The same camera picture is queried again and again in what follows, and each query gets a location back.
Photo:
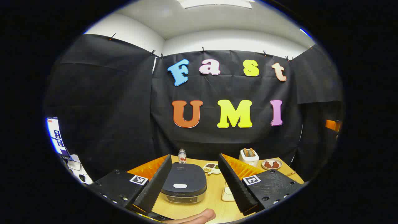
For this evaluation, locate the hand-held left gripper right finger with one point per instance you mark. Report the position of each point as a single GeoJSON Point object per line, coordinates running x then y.
{"type": "Point", "coordinates": [236, 186]}

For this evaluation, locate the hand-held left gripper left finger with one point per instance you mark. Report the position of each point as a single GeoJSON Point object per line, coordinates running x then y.
{"type": "Point", "coordinates": [152, 186]}

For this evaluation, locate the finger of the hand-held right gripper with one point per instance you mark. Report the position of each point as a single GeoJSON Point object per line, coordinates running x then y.
{"type": "Point", "coordinates": [332, 125]}

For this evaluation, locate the white rice container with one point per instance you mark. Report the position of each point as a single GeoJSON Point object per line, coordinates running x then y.
{"type": "Point", "coordinates": [227, 193]}

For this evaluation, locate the dark gray rice cooker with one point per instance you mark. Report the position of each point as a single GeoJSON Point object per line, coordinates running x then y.
{"type": "Point", "coordinates": [185, 180]}

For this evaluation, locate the wooden spoon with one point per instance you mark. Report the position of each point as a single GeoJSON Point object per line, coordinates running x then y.
{"type": "Point", "coordinates": [291, 173]}

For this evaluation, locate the white toaster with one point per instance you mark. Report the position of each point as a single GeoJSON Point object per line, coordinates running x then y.
{"type": "Point", "coordinates": [248, 160]}

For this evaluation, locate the white divided dish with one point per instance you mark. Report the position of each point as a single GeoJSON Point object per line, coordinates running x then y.
{"type": "Point", "coordinates": [211, 168]}

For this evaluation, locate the toast slice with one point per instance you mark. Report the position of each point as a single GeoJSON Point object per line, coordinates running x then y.
{"type": "Point", "coordinates": [252, 151]}
{"type": "Point", "coordinates": [245, 152]}

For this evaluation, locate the brown meat piece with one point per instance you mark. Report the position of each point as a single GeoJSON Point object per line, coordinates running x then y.
{"type": "Point", "coordinates": [275, 164]}
{"type": "Point", "coordinates": [267, 165]}

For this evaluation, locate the white round plate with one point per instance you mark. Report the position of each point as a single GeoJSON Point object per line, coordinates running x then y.
{"type": "Point", "coordinates": [272, 168]}

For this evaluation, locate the small clear bottle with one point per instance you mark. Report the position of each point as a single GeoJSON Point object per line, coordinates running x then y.
{"type": "Point", "coordinates": [182, 157]}

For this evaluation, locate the white side desk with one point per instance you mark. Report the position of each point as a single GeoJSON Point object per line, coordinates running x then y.
{"type": "Point", "coordinates": [85, 179]}

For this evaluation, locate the black computer mouse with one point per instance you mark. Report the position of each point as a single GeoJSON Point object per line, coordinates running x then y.
{"type": "Point", "coordinates": [82, 178]}

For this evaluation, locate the white box device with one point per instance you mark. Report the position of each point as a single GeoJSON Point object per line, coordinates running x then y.
{"type": "Point", "coordinates": [74, 165]}

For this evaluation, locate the black backdrop cloth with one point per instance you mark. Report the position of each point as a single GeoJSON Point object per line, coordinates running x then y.
{"type": "Point", "coordinates": [108, 109]}

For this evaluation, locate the computer monitor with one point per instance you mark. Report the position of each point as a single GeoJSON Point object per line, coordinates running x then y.
{"type": "Point", "coordinates": [56, 137]}

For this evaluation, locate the ceiling light panel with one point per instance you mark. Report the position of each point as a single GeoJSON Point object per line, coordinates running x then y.
{"type": "Point", "coordinates": [214, 3]}

